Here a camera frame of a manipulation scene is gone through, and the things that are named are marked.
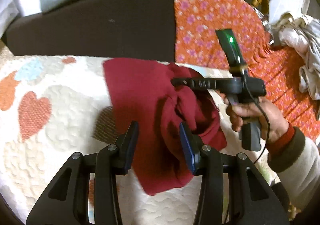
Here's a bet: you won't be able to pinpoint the dark red garment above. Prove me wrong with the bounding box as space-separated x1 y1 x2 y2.
103 58 227 195

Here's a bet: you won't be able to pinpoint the white fleece sleeve forearm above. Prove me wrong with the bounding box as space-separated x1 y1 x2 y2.
267 125 319 211

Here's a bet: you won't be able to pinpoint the white crumpled clothes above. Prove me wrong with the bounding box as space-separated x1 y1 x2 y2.
272 12 319 100

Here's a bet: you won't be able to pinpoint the person's right hand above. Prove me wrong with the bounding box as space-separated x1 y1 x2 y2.
224 97 290 144

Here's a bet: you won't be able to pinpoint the orange floral fabric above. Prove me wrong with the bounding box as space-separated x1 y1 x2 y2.
174 0 319 140

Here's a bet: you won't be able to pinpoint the quilted heart pattern bedspread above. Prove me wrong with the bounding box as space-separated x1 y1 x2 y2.
0 39 281 225

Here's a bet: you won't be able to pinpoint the dark brown cushion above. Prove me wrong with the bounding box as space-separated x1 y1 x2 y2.
4 0 176 62

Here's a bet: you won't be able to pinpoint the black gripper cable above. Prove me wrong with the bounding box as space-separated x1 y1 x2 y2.
241 69 271 165

